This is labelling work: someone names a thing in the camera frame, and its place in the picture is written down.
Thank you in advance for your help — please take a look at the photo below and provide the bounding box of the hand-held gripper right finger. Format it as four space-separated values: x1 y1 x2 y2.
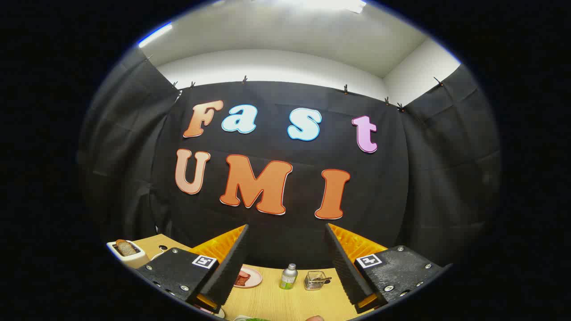
325 223 454 314

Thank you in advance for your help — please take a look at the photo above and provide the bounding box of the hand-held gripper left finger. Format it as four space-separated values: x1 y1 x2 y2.
135 224 249 314

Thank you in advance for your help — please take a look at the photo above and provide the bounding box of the toasted bread slice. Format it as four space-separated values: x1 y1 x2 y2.
116 239 138 257

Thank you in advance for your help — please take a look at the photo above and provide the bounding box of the pink round plate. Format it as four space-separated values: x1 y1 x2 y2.
233 266 263 289

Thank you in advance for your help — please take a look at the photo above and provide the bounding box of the green label metal bottle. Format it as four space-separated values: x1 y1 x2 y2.
280 263 298 290

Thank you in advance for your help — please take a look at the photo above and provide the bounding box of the cream white toaster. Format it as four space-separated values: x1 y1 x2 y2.
107 239 150 269

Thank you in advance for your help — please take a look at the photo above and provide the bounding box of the row of black cloth clips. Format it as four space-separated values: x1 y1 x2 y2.
144 53 445 113

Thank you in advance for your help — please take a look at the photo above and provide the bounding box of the ceiling light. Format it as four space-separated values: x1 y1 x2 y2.
137 22 174 49
312 0 368 15

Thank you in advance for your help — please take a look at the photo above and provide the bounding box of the small wire basket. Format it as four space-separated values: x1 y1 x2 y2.
304 271 332 291

